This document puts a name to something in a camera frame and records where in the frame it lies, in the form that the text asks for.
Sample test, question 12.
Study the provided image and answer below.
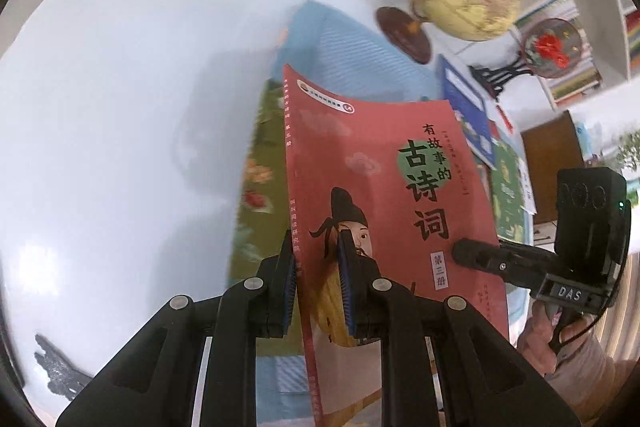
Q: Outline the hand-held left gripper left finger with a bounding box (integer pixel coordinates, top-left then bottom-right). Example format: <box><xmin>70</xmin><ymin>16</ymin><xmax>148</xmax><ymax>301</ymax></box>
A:
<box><xmin>55</xmin><ymin>229</ymin><xmax>301</xmax><ymax>427</ymax></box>

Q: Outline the dark green storybook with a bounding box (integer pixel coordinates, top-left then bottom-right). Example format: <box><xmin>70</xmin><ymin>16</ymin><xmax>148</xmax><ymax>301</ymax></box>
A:
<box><xmin>487</xmin><ymin>139</ymin><xmax>531</xmax><ymax>243</ymax></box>

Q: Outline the blue storybook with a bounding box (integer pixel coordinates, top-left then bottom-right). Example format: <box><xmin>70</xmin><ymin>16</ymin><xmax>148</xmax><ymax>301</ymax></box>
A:
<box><xmin>437</xmin><ymin>54</ymin><xmax>498</xmax><ymax>170</ymax></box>

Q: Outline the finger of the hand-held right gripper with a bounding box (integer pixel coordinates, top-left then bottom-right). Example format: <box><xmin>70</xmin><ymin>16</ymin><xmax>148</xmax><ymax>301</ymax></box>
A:
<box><xmin>451</xmin><ymin>237</ymin><xmax>547</xmax><ymax>291</ymax></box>

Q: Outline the person's right forearm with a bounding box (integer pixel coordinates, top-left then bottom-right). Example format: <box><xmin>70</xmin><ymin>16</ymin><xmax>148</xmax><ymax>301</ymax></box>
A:
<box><xmin>542</xmin><ymin>332</ymin><xmax>621</xmax><ymax>420</ymax></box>

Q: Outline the salmon red poetry book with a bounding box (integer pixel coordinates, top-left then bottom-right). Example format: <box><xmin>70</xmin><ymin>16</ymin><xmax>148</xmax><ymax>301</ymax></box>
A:
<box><xmin>281</xmin><ymin>63</ymin><xmax>511</xmax><ymax>427</ymax></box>

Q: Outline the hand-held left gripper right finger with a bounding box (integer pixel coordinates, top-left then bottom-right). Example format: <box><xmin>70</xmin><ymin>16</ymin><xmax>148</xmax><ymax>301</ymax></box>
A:
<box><xmin>336</xmin><ymin>229</ymin><xmax>576</xmax><ymax>427</ymax></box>

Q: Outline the person's right hand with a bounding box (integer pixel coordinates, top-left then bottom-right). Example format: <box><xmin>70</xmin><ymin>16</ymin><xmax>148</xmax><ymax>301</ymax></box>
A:
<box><xmin>516</xmin><ymin>301</ymin><xmax>566</xmax><ymax>378</ymax></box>

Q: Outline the olive green floral book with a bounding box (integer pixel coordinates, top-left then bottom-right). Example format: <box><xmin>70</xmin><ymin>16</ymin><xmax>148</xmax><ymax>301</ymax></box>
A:
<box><xmin>227</xmin><ymin>79</ymin><xmax>313</xmax><ymax>358</ymax></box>

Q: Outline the red tassel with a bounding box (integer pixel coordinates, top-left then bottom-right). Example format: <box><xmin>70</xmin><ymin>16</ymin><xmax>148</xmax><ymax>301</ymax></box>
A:
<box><xmin>497</xmin><ymin>104</ymin><xmax>515</xmax><ymax>135</ymax></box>

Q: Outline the embroidered fan on black stand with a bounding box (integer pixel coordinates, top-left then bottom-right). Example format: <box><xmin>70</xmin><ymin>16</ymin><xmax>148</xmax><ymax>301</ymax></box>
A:
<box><xmin>467</xmin><ymin>18</ymin><xmax>593</xmax><ymax>100</ymax></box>

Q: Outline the brown wooden cabinet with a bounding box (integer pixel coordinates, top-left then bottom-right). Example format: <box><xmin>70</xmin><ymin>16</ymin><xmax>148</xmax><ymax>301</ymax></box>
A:
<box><xmin>520</xmin><ymin>109</ymin><xmax>586</xmax><ymax>225</ymax></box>

